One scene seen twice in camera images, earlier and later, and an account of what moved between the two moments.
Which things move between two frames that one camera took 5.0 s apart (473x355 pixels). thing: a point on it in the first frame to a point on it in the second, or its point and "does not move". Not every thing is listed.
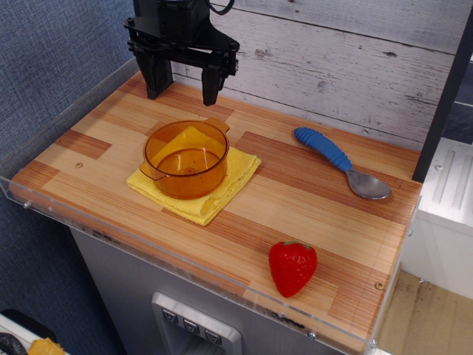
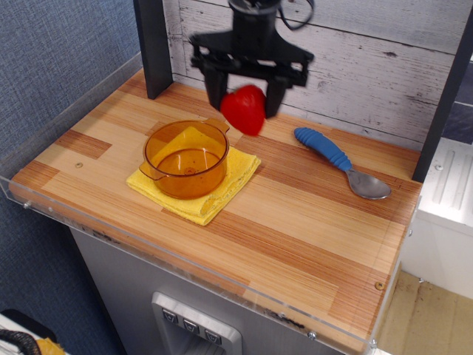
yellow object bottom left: (45, 347) does not move
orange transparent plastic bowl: (186, 158) does not move
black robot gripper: (180, 31) to (254, 46)
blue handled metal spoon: (364, 184) does not move
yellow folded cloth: (241, 167) does not move
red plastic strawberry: (293, 265) to (246, 107)
